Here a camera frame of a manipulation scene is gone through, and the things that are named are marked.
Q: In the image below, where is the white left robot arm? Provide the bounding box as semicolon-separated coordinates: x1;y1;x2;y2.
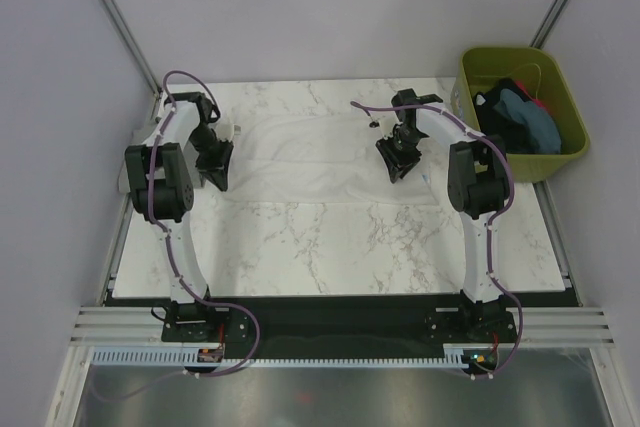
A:
124;92;233;304

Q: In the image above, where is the white slotted cable duct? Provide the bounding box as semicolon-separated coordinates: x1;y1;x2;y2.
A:
91;344;474;367

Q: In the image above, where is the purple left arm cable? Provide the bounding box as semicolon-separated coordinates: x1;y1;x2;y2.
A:
91;69;263;403

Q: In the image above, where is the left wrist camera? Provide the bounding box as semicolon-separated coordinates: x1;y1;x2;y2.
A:
217;123;241;142

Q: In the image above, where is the dark clothes pile in bin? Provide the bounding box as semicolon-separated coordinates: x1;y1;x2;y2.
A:
472;78;562;155

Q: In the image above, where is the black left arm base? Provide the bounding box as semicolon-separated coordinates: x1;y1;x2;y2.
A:
150;302;256;344

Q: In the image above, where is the aluminium front frame rail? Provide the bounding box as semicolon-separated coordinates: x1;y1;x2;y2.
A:
71;307;613;347

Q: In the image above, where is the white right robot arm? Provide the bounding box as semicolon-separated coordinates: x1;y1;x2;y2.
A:
376;89;514;303

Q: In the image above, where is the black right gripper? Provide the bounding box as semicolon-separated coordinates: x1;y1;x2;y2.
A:
376;128;424;183

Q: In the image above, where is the olive green plastic bin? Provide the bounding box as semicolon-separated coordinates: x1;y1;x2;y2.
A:
451;46;590;183

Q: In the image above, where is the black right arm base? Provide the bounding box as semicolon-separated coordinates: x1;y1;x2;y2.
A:
425;293;517;343

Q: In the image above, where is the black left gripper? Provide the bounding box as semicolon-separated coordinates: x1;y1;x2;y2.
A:
188;124;234;192

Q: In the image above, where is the white t-shirt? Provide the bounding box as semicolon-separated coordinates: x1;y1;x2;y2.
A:
225;113;438;205

